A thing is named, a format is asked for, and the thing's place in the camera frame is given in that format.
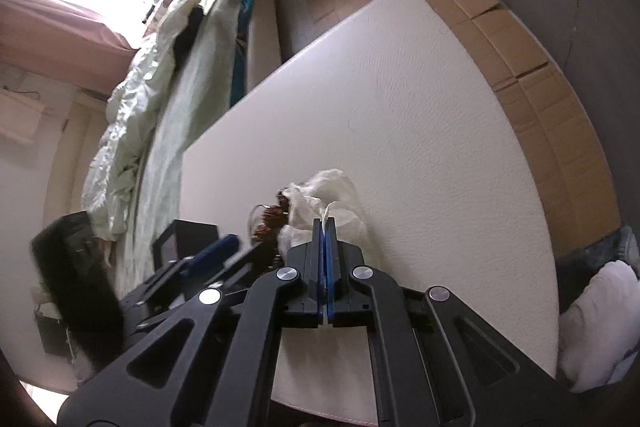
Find black jewelry box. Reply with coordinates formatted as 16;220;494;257
152;220;219;270

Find beige bed frame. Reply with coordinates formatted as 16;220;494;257
246;0;282;92

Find green bed sheet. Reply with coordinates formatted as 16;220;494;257
115;0;240;296

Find black chair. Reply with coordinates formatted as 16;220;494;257
32;211;125;371

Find pink curtain left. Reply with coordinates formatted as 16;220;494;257
1;0;137;94

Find flattened cardboard sheets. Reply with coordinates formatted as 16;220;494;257
308;0;620;257

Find white cloth pouch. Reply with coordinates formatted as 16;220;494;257
278;169;382;269

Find light green duvet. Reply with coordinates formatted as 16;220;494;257
79;0;246;242

